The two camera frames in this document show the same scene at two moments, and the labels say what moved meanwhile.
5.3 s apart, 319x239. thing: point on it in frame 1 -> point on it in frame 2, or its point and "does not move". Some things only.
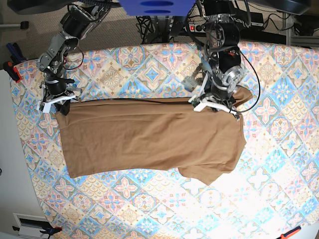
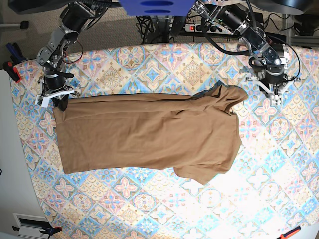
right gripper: [211, 94] -> [270, 77]
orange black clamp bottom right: [290, 233] does not move
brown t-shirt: [109, 136] does not move
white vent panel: [30, 225] does not move
